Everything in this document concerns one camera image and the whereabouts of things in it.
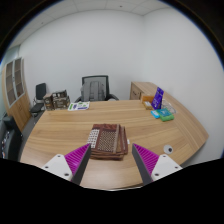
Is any wooden glass-door cabinet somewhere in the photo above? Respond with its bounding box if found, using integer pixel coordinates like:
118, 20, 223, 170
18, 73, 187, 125
1, 57, 33, 133

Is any grey mesh office chair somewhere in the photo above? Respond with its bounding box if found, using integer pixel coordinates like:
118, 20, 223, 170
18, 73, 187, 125
74, 75, 120, 103

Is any brown patterned towel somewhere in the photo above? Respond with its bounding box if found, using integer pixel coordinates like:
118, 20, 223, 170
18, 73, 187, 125
87, 123, 130, 161

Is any low wooden side cabinet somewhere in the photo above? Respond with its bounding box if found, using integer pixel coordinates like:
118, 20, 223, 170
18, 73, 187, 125
129, 81, 158, 101

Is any orange box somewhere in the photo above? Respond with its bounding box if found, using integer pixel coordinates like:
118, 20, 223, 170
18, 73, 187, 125
140, 94, 155, 104

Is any purple package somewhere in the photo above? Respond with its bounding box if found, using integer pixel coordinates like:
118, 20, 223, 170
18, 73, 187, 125
150, 86, 165, 111

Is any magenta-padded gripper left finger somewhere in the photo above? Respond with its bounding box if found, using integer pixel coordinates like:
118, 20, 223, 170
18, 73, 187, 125
41, 143, 92, 187

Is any small beige packet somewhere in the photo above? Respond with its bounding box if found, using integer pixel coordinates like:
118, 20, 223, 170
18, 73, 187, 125
142, 100, 155, 111

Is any green tissue pack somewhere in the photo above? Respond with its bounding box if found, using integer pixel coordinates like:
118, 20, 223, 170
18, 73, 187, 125
156, 108, 176, 123

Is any white printed paper sheet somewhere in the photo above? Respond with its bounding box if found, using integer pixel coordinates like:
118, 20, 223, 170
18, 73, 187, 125
67, 101, 91, 112

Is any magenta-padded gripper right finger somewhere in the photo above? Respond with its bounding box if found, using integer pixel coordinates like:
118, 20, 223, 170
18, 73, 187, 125
131, 143, 184, 187

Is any tall dark cardboard box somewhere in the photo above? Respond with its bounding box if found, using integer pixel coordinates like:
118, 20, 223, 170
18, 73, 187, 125
42, 92, 55, 112

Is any grey cable grommet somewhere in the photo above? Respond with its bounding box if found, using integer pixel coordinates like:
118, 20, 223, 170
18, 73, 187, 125
162, 144, 175, 155

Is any blue tissue pack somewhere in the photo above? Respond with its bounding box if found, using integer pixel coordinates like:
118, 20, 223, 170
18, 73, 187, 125
150, 109, 161, 120

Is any large dark cardboard box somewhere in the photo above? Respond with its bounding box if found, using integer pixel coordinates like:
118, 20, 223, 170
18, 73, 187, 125
51, 89, 71, 110

